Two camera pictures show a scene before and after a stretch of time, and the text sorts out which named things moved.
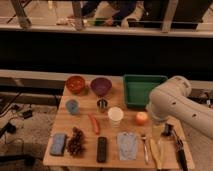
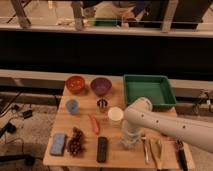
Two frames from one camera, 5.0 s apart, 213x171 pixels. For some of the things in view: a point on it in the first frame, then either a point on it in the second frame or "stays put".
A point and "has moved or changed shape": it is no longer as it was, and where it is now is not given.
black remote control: [101, 149] stays put
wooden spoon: [158, 152] stays put
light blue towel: [127, 145] has moved or changed shape
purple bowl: [101, 86] stays put
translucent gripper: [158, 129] → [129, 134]
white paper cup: [115, 114] stays put
